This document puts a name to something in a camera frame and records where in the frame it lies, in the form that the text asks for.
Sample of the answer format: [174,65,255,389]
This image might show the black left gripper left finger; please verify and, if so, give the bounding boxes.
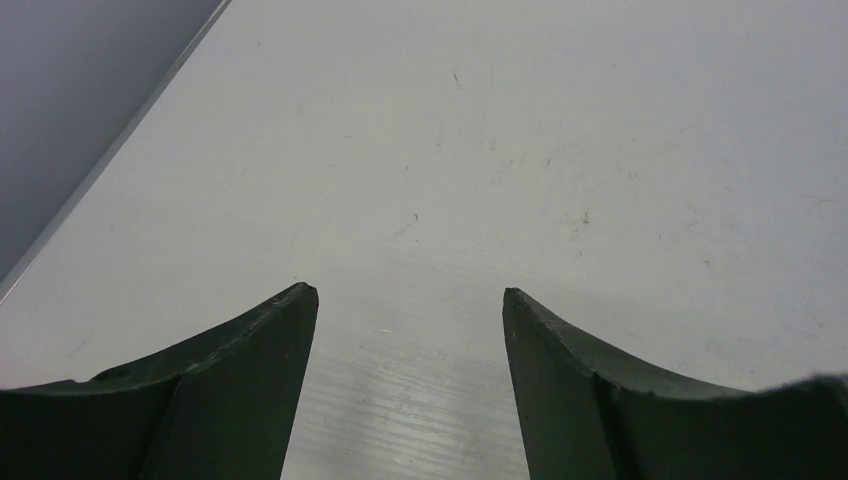
[1,282,319,479]

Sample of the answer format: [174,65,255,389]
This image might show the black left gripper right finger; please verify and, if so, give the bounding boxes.
[502,288,847,479]

